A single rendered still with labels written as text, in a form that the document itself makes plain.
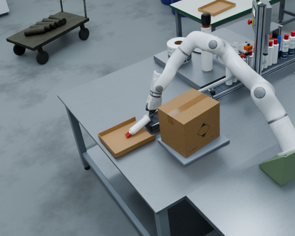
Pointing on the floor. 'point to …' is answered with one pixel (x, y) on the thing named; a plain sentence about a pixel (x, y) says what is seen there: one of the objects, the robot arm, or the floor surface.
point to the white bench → (241, 6)
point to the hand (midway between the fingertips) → (151, 114)
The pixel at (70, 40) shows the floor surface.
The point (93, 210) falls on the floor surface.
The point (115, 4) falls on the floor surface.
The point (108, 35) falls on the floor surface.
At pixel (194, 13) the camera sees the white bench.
